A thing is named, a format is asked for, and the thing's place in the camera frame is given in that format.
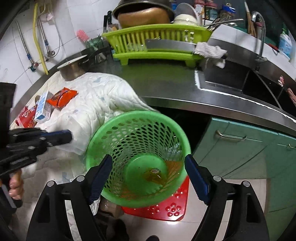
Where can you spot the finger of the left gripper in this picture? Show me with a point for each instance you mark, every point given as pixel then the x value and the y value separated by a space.
pixel 35 137
pixel 19 160

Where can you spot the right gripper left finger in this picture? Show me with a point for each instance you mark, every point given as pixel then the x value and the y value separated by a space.
pixel 49 220

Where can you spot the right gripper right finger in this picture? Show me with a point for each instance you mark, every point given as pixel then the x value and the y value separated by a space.
pixel 246 221

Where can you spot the red cola can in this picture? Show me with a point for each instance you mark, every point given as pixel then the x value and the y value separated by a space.
pixel 25 118

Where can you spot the blue white milk carton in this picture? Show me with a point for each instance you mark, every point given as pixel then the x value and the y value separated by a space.
pixel 44 109

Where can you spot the steel kitchen sink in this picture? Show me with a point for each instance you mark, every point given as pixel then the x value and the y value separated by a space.
pixel 243 76

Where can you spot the person's left hand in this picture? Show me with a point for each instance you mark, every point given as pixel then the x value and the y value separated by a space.
pixel 16 185

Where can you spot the orange snack wrapper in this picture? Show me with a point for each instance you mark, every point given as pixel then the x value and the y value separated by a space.
pixel 62 98

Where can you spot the green cabinet doors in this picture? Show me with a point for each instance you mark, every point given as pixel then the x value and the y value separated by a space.
pixel 236 150

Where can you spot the red plastic stool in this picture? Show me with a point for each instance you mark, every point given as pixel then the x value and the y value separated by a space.
pixel 171 209

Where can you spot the metal pot with lid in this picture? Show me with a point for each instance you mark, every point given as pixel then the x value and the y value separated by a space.
pixel 76 67

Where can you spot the white quilted mat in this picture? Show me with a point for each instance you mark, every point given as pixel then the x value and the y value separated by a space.
pixel 100 98

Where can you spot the pink bottle brush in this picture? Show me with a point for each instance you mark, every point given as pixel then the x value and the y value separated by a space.
pixel 82 36

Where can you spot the green glass jar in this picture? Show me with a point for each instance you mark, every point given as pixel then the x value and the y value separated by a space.
pixel 94 45

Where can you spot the green perforated waste basket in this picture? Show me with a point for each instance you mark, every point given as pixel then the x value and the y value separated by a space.
pixel 148 150

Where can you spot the lime green dish rack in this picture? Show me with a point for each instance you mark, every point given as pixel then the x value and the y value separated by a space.
pixel 129 43

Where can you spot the chrome faucet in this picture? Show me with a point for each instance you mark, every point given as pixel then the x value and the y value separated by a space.
pixel 258 19

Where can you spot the dark metal wok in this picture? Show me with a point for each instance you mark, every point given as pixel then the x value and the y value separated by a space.
pixel 128 6

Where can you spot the steel cleaver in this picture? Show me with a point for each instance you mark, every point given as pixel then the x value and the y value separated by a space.
pixel 160 45

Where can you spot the brown upturned bowl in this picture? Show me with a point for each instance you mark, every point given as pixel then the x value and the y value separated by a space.
pixel 144 17

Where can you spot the white dish rag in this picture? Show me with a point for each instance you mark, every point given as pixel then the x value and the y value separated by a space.
pixel 214 54

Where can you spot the white ceramic bowl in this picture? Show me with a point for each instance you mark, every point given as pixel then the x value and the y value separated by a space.
pixel 185 19

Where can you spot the wall water valve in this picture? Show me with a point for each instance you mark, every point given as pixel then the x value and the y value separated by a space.
pixel 34 65

